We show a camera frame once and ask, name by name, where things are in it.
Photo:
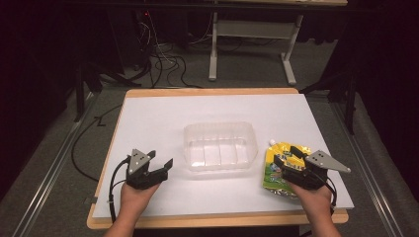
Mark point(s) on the black metal stand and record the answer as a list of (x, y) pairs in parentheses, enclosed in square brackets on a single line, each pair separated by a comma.
[(349, 95), (82, 85)]

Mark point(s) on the metal floor rail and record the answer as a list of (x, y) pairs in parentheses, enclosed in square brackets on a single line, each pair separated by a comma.
[(369, 171), (52, 174)]

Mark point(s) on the person's left hand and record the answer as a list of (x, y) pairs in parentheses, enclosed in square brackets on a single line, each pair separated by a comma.
[(135, 200)]

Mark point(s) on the clear plastic container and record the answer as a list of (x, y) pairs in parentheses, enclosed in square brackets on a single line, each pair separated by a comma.
[(220, 148)]

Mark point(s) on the white metal desk frame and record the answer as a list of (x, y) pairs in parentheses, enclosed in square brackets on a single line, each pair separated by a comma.
[(253, 29)]

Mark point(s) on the yellow spout pouch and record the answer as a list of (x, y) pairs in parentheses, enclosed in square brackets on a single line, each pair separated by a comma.
[(273, 179)]

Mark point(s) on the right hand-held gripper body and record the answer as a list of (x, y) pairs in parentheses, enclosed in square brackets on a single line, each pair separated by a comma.
[(309, 177)]

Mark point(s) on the person's right hand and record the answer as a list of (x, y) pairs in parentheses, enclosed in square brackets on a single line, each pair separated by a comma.
[(316, 202)]

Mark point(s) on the white board mat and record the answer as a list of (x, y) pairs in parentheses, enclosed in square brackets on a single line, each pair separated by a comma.
[(164, 118)]

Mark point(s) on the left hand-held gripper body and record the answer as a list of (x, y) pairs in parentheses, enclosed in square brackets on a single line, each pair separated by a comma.
[(140, 176)]

